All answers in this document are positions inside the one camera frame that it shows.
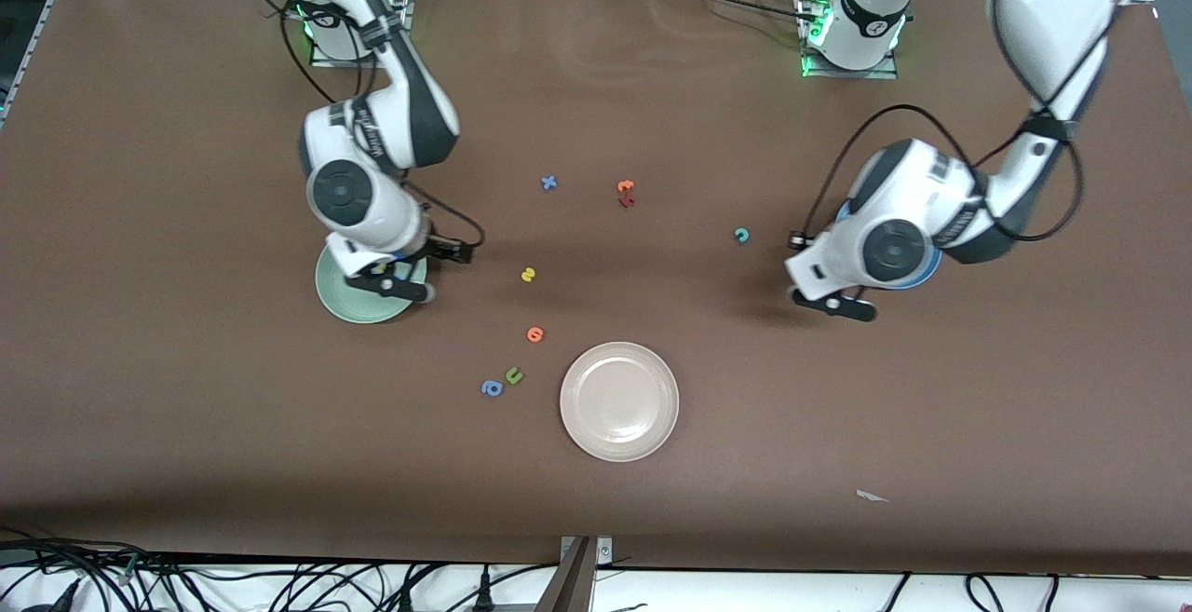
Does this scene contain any small metal bracket plate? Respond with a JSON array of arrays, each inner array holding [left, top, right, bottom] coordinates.
[[559, 536, 614, 566]]

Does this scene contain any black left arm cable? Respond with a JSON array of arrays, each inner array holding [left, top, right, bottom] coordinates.
[[806, 104, 1086, 245]]

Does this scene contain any black cable connector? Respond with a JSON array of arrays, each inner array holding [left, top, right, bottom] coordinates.
[[23, 578, 83, 612]]

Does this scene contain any aluminium profile beam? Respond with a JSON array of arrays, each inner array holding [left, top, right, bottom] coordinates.
[[533, 537, 597, 612]]

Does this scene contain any beige plate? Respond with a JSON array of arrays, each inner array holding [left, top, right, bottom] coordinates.
[[559, 341, 681, 463]]

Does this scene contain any green plate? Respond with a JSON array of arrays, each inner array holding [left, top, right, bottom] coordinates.
[[315, 239, 428, 325]]

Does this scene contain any brown table cover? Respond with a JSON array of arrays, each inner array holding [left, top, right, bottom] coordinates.
[[0, 0, 1192, 578]]

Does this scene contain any black cable on table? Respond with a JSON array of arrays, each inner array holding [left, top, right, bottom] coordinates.
[[647, 0, 820, 24]]

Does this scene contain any blue plate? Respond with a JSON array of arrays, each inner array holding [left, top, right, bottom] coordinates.
[[833, 200, 944, 292]]

